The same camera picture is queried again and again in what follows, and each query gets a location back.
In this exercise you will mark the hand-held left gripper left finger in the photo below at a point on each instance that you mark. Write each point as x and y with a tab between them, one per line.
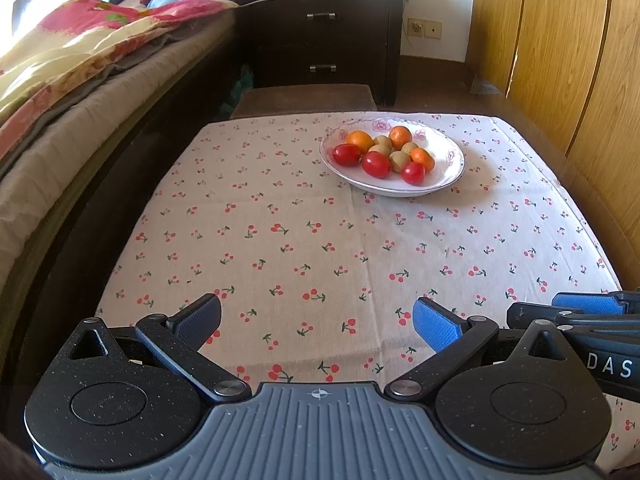
197	322

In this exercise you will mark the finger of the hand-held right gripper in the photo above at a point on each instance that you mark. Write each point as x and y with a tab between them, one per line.
600	322
590	304

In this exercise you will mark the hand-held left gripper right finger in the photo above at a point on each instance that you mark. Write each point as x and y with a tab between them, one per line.
437	325

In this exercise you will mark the red cherry tomato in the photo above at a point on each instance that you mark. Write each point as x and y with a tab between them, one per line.
413	172
376	164
347	154

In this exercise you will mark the small orange tangerine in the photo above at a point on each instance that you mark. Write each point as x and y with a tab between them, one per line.
422	158

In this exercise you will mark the white floral bowl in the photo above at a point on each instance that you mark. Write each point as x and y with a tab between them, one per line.
447	152

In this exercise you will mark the smooth round orange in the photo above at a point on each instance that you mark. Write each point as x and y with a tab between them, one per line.
359	141

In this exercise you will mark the cherry print tablecloth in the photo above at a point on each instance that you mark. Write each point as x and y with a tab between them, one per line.
300	240

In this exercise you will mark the bed with floral blanket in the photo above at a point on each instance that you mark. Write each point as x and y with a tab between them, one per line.
90	135
125	195

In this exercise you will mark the light wooden wardrobe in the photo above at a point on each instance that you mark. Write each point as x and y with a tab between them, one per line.
565	70

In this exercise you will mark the clear plastic bag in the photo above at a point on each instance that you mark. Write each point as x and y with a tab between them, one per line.
485	87

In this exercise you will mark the teal bag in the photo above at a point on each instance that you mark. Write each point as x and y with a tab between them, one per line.
244	85

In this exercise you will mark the dark wooden stool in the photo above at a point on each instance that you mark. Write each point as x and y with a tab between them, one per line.
300	100

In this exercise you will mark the grey blanket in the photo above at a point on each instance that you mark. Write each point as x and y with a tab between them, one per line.
165	62

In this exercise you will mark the dark wooden nightstand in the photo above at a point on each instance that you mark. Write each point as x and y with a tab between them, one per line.
360	45

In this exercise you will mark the floral quilt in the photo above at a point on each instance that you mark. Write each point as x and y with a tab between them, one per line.
75	50

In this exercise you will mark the beige wall socket plate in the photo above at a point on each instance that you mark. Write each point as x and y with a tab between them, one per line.
416	27
433	30

